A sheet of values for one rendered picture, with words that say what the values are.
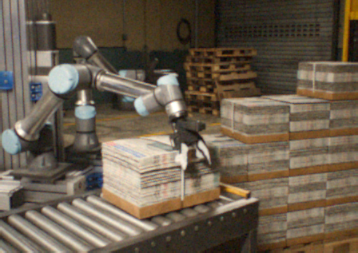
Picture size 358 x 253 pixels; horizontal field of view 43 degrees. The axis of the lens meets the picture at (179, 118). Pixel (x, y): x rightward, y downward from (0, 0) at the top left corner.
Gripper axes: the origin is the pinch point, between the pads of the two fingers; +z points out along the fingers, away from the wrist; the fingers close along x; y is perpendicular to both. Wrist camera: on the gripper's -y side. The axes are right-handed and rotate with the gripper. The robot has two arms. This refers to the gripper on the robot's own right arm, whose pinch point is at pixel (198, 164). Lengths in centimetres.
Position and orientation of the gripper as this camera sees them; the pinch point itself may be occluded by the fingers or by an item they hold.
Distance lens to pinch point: 163.6
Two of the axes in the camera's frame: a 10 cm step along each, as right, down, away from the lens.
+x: -8.0, 1.0, -5.9
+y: -5.2, 3.8, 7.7
